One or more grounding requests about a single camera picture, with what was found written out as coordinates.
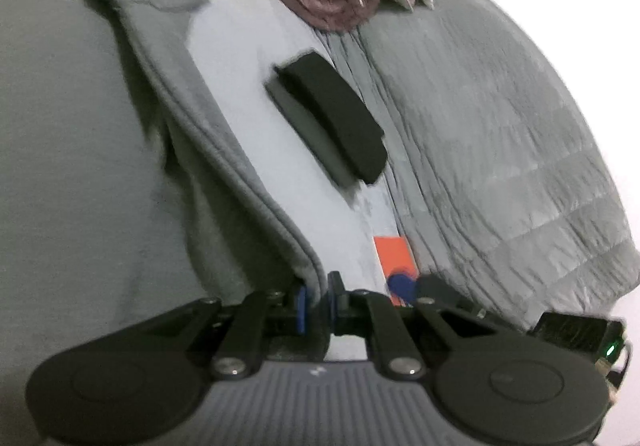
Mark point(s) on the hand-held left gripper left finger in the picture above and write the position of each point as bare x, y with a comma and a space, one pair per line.
301, 308

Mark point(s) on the folded black garment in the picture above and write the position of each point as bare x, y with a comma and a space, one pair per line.
340, 116

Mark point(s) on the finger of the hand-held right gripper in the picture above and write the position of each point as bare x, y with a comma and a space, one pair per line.
402, 286

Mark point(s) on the orange flat rectangle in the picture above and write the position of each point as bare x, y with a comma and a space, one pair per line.
395, 256

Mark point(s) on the folded grey garment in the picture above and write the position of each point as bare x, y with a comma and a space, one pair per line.
305, 126

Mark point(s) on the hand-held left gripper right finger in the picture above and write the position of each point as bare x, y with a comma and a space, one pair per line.
332, 306

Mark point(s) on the grey quilted blanket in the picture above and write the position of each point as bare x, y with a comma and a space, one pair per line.
500, 126

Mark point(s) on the grey t-shirt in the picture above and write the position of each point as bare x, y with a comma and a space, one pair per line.
75, 151

